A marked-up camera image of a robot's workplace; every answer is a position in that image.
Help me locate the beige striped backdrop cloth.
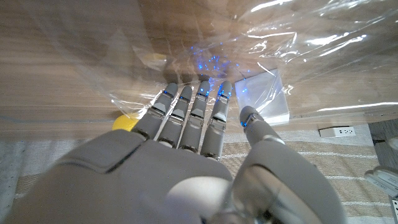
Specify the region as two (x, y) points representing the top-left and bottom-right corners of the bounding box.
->
(0, 123), (398, 224)

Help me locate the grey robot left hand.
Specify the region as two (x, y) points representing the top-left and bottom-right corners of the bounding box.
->
(364, 166), (398, 198)

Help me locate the clear cellophane sheet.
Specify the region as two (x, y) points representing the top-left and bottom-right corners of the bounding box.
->
(18, 0), (398, 125)

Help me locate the white power strip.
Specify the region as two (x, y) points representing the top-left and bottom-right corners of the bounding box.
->
(319, 126), (356, 139)

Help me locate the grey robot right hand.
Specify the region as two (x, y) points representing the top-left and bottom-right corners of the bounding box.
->
(0, 81), (348, 224)

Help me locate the white block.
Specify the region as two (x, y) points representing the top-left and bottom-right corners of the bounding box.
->
(234, 68), (290, 126)

